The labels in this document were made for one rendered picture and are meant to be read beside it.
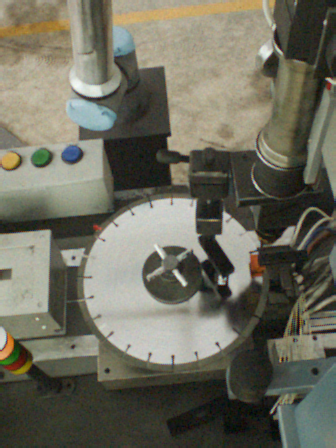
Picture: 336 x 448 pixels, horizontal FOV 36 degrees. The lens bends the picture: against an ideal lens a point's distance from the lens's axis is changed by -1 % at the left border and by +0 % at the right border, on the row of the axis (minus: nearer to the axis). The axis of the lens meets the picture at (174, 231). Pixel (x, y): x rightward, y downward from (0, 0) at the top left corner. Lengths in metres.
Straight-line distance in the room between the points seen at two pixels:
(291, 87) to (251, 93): 1.95
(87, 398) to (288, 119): 0.74
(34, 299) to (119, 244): 0.20
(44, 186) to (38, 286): 0.24
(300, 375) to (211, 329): 0.19
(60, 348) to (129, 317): 0.26
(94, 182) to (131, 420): 0.51
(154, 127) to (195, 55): 1.31
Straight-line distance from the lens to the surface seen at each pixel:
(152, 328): 0.92
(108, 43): 1.11
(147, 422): 1.09
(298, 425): 0.49
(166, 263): 0.90
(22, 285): 1.06
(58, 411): 1.13
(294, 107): 0.56
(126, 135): 1.39
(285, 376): 0.80
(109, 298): 0.95
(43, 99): 2.61
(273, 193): 0.68
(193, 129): 2.35
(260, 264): 0.93
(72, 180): 1.15
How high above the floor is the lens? 1.82
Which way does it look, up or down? 62 degrees down
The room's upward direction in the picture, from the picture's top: 7 degrees counter-clockwise
